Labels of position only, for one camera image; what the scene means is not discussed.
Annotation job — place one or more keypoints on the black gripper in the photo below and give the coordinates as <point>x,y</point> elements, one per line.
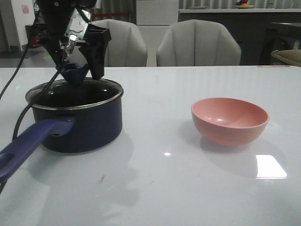
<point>56,16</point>

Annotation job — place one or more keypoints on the glass lid blue knob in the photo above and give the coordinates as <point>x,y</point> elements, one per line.
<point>61,96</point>

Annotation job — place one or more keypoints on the pink bowl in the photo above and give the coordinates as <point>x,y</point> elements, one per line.
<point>229,121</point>

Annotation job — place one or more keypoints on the green circuit board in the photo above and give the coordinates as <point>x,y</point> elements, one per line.
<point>77,25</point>

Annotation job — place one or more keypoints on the red bin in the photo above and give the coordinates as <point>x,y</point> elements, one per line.
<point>33,39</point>

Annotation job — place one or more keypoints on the left grey chair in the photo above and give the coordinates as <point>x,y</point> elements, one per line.
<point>126,47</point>

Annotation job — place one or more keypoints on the grey chair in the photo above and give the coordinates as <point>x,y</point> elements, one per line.
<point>126,47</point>
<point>198,43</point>

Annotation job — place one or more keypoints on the dark blue saucepan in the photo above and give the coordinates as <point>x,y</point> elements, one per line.
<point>63,131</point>

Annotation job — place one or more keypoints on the white cabinet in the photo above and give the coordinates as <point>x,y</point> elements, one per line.
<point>153,18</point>

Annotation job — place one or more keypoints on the right grey chair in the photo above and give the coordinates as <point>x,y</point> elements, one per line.
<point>198,43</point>

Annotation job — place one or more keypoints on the fruit plate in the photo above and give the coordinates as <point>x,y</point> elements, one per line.
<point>243,4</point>

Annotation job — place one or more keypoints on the dark counter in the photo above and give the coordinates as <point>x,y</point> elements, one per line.
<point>248,27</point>

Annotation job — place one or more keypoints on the beige cushion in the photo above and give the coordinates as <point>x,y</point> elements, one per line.
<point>289,57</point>

